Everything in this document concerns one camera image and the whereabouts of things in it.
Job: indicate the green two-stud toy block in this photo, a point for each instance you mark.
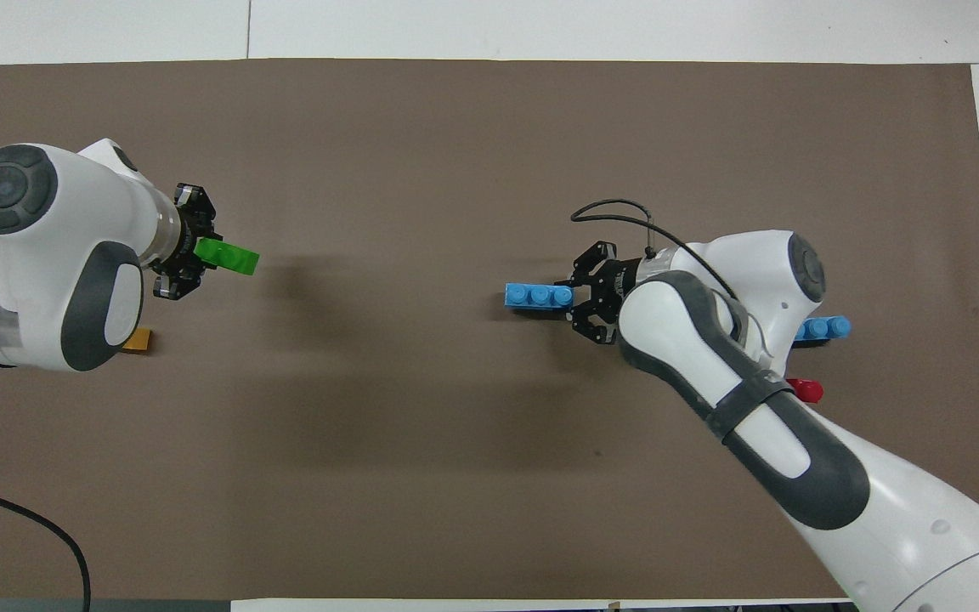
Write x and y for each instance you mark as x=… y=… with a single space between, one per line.
x=230 y=256

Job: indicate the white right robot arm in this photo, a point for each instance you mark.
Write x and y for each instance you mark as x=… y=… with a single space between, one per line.
x=795 y=442

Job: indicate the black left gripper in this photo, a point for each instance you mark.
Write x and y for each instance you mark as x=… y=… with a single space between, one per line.
x=183 y=242

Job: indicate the yellow two-stud toy block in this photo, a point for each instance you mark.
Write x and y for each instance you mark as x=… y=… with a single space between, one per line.
x=138 y=340

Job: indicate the blue three-stud toy block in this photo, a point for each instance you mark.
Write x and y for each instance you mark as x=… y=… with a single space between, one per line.
x=829 y=328
x=536 y=296

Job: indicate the brown table mat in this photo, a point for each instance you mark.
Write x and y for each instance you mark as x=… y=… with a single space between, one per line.
x=421 y=442

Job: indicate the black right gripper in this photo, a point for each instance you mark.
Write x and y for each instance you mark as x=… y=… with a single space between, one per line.
x=619 y=289

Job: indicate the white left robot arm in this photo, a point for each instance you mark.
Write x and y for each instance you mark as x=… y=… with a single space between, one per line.
x=48 y=255

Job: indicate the red one-stud toy block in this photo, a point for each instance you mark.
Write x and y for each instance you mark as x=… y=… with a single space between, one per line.
x=808 y=391

